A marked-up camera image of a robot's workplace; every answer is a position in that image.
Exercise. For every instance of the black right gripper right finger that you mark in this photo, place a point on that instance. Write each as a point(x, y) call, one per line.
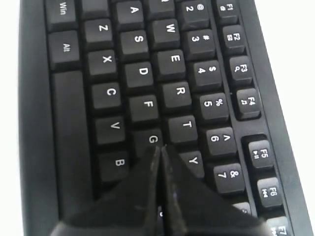
point(190, 208)

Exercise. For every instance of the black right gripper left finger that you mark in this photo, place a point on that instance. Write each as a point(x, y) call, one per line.
point(130, 209)

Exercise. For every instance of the black Acer keyboard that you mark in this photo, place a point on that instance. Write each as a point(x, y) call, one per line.
point(101, 81)

